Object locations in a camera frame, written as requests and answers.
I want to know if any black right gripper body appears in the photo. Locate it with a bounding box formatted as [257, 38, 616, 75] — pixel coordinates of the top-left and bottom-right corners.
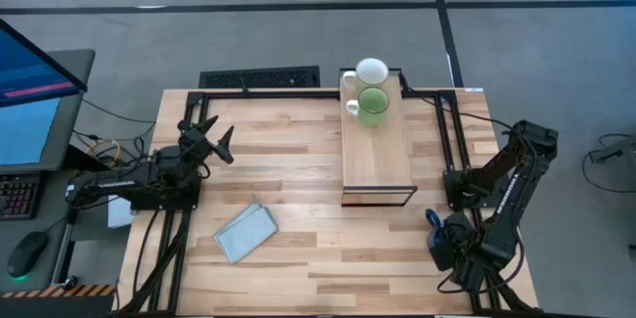
[428, 211, 479, 273]

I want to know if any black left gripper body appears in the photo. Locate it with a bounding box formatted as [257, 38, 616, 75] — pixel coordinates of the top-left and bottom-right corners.
[176, 117, 221, 161]

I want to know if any green mug with white handle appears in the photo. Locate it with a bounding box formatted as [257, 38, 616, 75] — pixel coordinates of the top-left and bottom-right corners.
[345, 86, 391, 129]

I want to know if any pale mug with white inside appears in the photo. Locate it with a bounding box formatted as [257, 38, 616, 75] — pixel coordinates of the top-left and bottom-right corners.
[341, 57, 391, 95]

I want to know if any grey folded cloth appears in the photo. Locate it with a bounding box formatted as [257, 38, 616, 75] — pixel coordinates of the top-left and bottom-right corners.
[213, 201, 280, 265]

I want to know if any white paper sheet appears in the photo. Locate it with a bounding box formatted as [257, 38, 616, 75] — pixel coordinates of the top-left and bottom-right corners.
[106, 193, 135, 231]

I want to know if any grey-framed computer monitor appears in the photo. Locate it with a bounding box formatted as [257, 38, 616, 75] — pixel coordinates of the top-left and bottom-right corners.
[0, 49, 96, 174]

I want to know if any grey side desk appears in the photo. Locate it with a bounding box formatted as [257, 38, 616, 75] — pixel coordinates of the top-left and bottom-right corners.
[0, 168, 118, 318]

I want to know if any black-framed computer monitor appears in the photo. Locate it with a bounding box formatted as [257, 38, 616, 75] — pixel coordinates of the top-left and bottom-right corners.
[0, 18, 89, 109]

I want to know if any black computer keyboard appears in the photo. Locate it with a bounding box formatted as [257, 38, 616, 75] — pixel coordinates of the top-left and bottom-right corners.
[0, 172, 45, 222]

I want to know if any orange black hazard tape strip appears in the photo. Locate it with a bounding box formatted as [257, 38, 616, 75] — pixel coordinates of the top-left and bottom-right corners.
[0, 283, 117, 300]

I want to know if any black computer mouse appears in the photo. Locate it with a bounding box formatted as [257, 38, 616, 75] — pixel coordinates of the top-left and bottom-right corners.
[5, 231, 49, 279]

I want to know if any black aluminium table frame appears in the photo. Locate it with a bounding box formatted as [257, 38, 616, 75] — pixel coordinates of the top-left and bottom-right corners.
[113, 87, 541, 317]

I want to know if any thin black floor cable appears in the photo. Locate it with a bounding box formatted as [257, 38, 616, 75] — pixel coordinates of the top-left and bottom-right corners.
[80, 97, 158, 126]

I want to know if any yellow cable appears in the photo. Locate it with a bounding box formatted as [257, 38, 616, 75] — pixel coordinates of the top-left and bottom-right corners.
[85, 138, 123, 169]

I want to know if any wooden shelf with black frame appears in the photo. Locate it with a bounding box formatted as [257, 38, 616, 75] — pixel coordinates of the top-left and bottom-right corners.
[339, 68, 418, 208]

